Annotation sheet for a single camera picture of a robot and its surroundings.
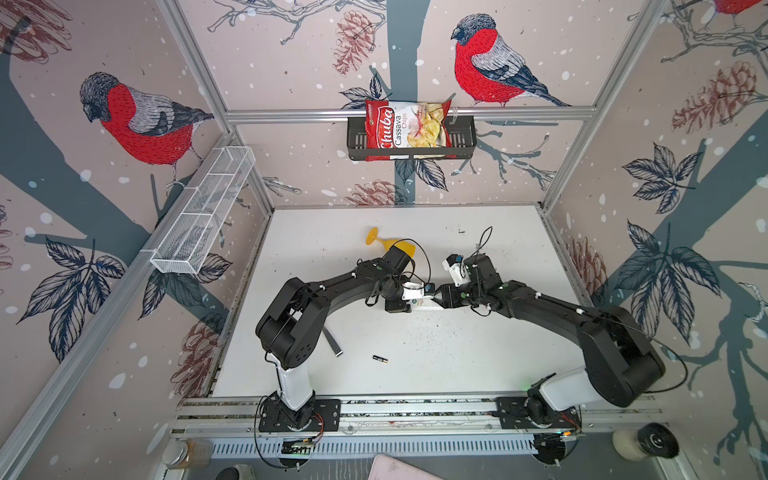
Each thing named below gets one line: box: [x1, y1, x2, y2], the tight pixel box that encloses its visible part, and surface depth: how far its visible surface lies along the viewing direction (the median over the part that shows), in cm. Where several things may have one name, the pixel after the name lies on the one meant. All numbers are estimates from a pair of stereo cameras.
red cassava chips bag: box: [365, 99, 456, 162], surface depth 89 cm
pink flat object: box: [367, 454, 442, 480], surface depth 66 cm
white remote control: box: [410, 297, 444, 312], surface depth 89 cm
